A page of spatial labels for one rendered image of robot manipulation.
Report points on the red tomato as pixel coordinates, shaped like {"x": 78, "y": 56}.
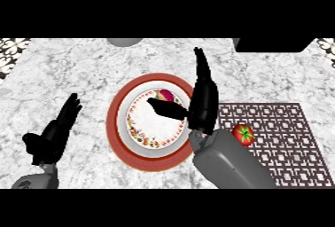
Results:
{"x": 243, "y": 135}

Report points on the brown patterned placemat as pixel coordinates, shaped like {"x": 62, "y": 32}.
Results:
{"x": 283, "y": 142}

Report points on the black appliance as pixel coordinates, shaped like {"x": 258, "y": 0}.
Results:
{"x": 270, "y": 45}

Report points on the grey round object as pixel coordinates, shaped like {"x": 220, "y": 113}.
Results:
{"x": 122, "y": 42}

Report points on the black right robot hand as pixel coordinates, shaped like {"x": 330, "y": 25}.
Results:
{"x": 202, "y": 103}

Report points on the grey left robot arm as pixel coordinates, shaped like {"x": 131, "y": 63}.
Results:
{"x": 37, "y": 178}

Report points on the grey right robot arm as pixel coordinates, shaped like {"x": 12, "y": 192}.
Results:
{"x": 226, "y": 162}

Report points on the red rimmed white plate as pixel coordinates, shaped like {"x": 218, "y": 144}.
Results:
{"x": 150, "y": 121}

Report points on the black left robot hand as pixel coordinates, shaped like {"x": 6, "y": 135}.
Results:
{"x": 54, "y": 133}

